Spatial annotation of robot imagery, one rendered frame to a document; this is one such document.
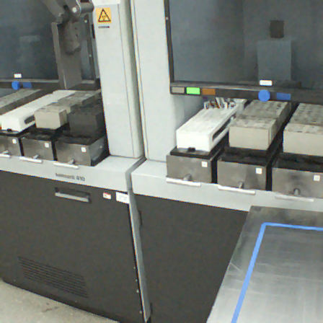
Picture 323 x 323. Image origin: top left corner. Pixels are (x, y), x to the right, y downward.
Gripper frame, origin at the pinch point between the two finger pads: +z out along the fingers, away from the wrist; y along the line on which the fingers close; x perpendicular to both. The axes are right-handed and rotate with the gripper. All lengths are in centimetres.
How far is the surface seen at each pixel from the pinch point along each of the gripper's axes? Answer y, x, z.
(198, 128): -10, 74, 34
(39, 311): -84, 63, 120
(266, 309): 25.4, 13.2, 38.1
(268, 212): 19, 42, 38
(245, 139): 4, 73, 36
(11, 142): -77, 66, 42
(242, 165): 6, 66, 40
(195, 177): -8, 66, 45
